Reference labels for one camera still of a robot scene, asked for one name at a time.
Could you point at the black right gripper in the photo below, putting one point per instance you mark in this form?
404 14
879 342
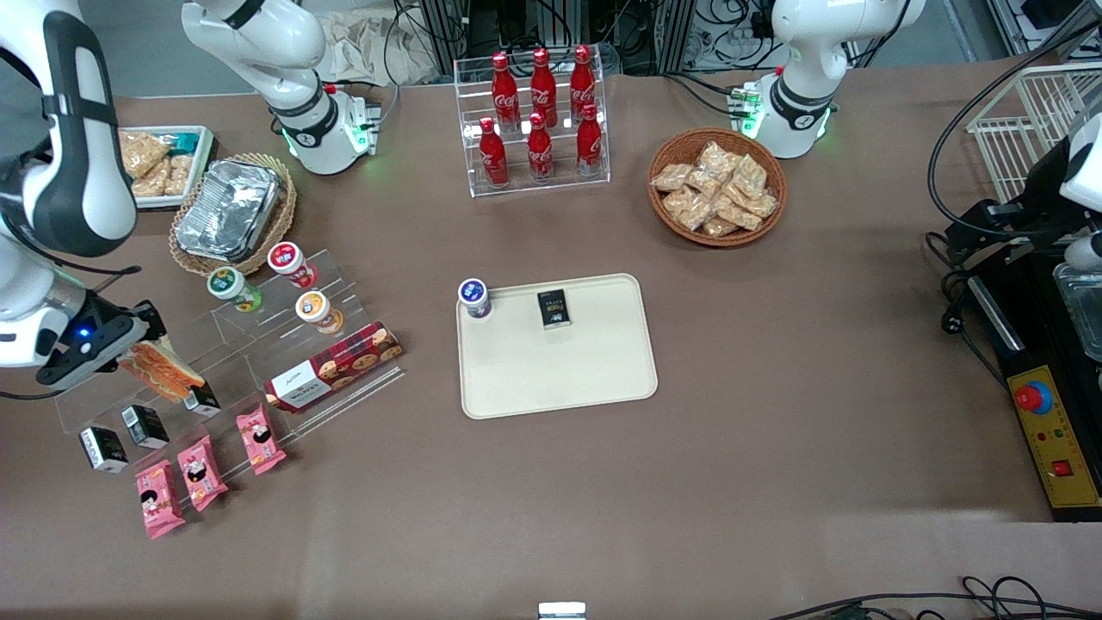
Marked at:
129 327

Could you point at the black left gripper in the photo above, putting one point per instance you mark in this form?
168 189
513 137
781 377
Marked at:
1036 195

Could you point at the triangle sandwich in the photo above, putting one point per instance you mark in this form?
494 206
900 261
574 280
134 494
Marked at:
168 375

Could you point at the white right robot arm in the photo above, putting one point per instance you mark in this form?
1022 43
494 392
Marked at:
77 146

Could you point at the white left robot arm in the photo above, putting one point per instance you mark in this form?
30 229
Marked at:
809 52

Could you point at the beige plastic tray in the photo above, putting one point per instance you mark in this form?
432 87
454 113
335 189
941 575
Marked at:
560 370

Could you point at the small black drink carton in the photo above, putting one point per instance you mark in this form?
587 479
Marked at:
145 428
103 450
205 403
555 308

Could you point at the clear acrylic stepped stand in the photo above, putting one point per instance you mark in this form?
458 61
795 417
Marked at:
241 353

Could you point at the black machine base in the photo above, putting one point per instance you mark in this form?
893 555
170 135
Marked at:
1024 336

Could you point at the green-lid yogurt cup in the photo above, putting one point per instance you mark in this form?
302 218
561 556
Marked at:
228 284

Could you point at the clear plastic container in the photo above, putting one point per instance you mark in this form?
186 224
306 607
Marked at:
1083 310

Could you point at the pink snack packet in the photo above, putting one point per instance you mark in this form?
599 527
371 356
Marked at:
260 439
202 474
159 499

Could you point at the silver foil food container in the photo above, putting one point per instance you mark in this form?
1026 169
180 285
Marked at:
228 211

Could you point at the clear-wrapped golden snack packet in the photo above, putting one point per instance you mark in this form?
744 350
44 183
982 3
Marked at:
689 209
720 227
142 152
671 176
704 182
153 182
717 158
751 176
739 213
763 205
181 175

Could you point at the red-lid yogurt cup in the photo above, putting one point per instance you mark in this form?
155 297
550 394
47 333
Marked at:
288 260

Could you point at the orange-lid yogurt cup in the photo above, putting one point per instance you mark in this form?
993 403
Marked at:
315 310

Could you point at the oval light wicker basket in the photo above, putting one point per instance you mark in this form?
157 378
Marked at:
280 232

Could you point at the red plaid cookie box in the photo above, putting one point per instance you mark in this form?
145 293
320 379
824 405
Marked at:
336 366

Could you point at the white rectangular plastic bin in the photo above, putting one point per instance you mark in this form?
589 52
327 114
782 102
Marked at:
202 164

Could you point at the teal snack wrapper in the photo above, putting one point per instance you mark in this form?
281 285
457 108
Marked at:
182 140

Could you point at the yellow emergency stop control box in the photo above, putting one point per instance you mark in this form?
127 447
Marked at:
1055 439

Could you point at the round brown wicker basket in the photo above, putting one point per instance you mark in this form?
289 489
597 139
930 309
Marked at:
663 215

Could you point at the blue-lid yogurt cup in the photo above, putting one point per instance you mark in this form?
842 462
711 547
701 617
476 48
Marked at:
473 295

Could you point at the crumpled beige paper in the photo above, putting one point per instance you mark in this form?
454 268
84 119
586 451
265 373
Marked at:
379 52

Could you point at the red cola bottle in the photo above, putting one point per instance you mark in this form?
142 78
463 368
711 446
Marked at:
590 145
543 86
504 95
493 159
540 153
582 82

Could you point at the clear acrylic bottle rack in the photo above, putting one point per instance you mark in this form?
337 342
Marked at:
594 176

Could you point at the small white box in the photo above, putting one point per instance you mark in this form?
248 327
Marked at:
561 610

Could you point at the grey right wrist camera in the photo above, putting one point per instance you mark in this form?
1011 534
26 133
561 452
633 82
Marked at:
86 355

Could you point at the aluminium equipment frame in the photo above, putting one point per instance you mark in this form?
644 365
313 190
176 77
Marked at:
646 34

